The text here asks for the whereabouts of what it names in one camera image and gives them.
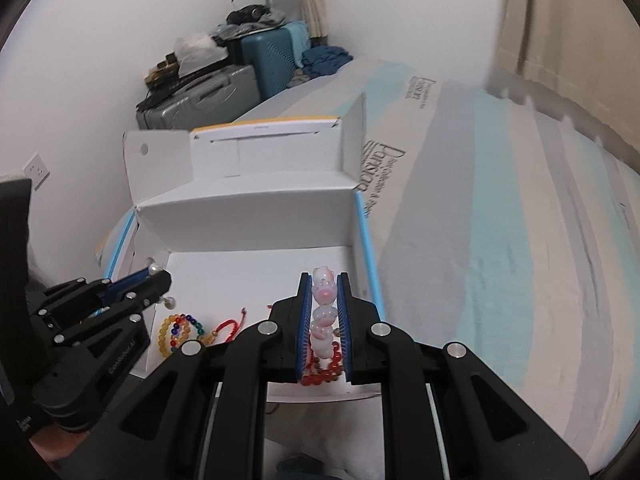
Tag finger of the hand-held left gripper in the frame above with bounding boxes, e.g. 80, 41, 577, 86
49, 270, 174, 347
41, 267, 152, 314

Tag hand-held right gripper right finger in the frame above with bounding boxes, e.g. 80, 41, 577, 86
336, 271, 592, 480

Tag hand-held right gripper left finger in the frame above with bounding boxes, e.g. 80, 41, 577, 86
95, 272, 311, 480

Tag white pearl earrings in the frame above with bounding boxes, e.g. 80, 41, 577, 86
146, 264, 177, 310

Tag pink bead bracelet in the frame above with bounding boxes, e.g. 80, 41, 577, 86
310, 265, 337, 361

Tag multicolour bead bracelet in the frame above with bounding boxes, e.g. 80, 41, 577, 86
170, 313, 206, 354

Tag red bead bracelet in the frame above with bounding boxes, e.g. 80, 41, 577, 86
299, 345, 347, 387

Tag red string bracelet gold tube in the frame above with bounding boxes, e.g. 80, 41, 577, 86
202, 306, 250, 346

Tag white cardboard box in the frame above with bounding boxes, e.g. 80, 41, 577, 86
95, 94, 386, 404

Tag striped bed sheet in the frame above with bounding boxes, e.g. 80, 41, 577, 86
210, 57, 640, 476

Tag grey suitcase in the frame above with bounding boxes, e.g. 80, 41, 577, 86
135, 64, 261, 131

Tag white plastic bag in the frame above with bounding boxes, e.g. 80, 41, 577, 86
172, 31, 229, 74

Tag dark blue clothes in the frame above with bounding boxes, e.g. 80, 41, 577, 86
300, 45, 354, 81

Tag teal suitcase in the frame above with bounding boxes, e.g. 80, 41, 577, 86
240, 22, 307, 102

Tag light blue cloth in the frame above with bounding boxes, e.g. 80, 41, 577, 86
285, 21, 310, 69

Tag tied beige curtain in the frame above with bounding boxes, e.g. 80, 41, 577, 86
299, 0, 332, 51

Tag wide beige curtain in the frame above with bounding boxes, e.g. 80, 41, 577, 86
482, 0, 640, 161

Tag yellow bead bracelet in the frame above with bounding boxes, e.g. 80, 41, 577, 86
159, 314, 189, 360

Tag white wall socket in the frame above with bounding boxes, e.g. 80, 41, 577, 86
22, 152, 51, 191

